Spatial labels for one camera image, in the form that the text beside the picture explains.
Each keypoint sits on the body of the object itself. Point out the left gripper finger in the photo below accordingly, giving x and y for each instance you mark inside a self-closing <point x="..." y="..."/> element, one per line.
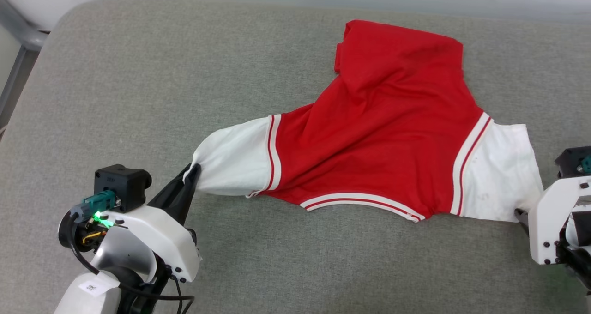
<point x="171" y="195"/>
<point x="187" y="196"/>

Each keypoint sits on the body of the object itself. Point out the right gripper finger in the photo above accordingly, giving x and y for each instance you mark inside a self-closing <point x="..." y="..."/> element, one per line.
<point x="523" y="219"/>

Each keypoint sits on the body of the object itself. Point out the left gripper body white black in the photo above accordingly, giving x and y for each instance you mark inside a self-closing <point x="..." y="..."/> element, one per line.
<point x="157" y="231"/>

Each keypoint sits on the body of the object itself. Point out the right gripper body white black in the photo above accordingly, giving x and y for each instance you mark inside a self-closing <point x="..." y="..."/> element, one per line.
<point x="542" y="226"/>

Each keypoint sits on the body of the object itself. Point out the red and white jersey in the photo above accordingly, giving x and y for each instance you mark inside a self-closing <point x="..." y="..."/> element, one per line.
<point x="383" y="143"/>

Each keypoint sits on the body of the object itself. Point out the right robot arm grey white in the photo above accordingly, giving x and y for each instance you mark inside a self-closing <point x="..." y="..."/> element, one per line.
<point x="577" y="254"/>

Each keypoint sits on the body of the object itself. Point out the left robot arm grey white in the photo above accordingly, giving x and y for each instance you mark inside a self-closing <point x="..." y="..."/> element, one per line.
<point x="120" y="251"/>

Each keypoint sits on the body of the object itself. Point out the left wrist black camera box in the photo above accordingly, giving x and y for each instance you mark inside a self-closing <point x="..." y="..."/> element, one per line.
<point x="122" y="182"/>

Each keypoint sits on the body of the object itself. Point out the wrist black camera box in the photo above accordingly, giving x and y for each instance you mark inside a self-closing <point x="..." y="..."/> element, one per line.
<point x="122" y="182"/>
<point x="570" y="159"/>

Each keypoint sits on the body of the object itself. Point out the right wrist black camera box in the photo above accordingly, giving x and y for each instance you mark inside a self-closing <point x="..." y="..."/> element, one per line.
<point x="570" y="159"/>

